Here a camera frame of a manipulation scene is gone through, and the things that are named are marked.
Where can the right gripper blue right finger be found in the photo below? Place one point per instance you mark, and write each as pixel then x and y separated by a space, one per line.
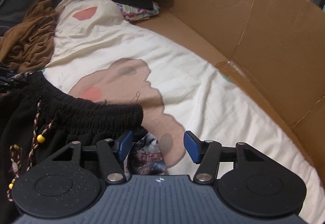
pixel 204 153

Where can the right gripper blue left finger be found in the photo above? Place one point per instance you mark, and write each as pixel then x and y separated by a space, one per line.
pixel 112 154

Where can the black shorts with bear trim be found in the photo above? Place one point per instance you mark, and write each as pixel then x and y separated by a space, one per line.
pixel 40 119

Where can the cream bear print bedsheet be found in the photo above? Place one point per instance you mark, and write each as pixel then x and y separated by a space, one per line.
pixel 99 56

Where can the brown cardboard sheet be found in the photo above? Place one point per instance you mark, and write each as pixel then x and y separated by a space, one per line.
pixel 273 49

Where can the brown garment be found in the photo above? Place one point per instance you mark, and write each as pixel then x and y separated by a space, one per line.
pixel 29 45

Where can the floral folded cloth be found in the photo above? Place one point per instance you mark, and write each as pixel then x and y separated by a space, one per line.
pixel 133 14

